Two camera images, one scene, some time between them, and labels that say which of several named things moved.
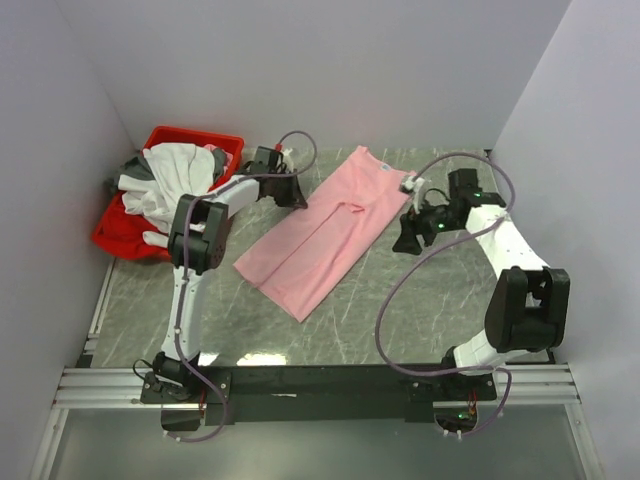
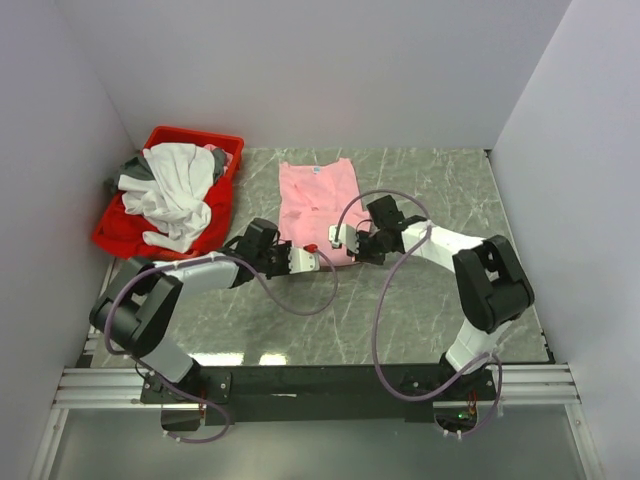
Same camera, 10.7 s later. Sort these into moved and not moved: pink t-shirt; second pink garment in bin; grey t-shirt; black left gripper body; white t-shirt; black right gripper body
Moved: black left gripper body; pink t-shirt; black right gripper body
Not moved: white t-shirt; grey t-shirt; second pink garment in bin
